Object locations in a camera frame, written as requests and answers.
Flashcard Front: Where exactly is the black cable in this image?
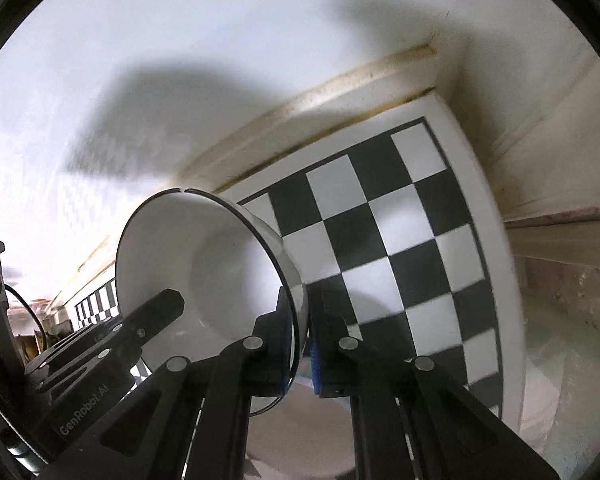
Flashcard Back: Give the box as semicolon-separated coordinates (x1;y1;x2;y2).
4;285;48;348

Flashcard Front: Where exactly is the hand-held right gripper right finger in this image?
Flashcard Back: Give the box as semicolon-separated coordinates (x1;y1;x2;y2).
309;290;563;480

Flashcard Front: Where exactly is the plain white bowl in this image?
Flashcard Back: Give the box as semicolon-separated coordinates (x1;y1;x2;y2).
115;187;311;418

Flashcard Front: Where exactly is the black and white checkered cloth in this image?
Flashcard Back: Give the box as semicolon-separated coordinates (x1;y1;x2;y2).
72;117;503;421

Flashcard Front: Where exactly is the glass sliding door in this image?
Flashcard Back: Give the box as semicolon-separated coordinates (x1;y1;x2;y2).
500;205;600;466

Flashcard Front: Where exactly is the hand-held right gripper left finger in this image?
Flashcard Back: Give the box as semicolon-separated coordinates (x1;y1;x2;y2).
40;287;297;480

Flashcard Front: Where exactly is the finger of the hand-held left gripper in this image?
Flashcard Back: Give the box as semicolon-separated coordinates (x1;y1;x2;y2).
24;289;186;456
50;322;121;348

